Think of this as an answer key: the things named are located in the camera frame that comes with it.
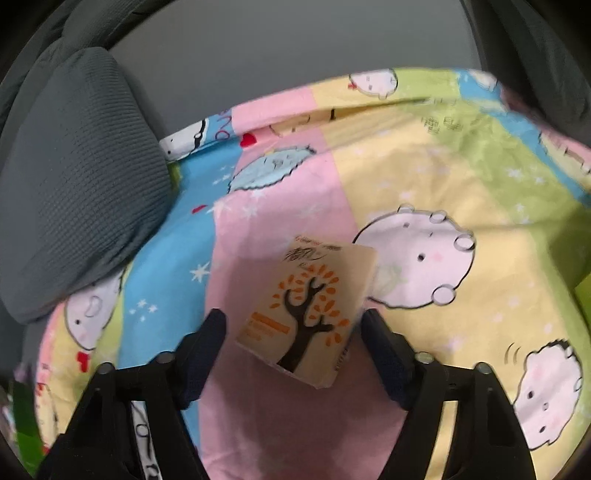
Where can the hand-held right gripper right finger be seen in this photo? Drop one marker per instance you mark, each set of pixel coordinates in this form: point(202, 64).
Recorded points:
point(381, 350)

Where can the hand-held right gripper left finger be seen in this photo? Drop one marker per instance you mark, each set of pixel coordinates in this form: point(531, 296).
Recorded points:
point(210, 350)

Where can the tree print tissue packet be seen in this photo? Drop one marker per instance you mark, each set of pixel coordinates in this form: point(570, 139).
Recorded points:
point(304, 314)

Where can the cartoon printed blanket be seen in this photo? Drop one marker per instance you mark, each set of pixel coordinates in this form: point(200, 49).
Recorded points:
point(415, 184)

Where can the green packet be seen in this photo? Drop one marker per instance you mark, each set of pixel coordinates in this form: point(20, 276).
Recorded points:
point(27, 429)

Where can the grey pillow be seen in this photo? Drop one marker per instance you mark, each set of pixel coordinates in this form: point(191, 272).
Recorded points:
point(78, 184)

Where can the dark grey cloth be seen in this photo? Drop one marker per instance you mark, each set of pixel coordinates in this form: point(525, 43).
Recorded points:
point(535, 55)

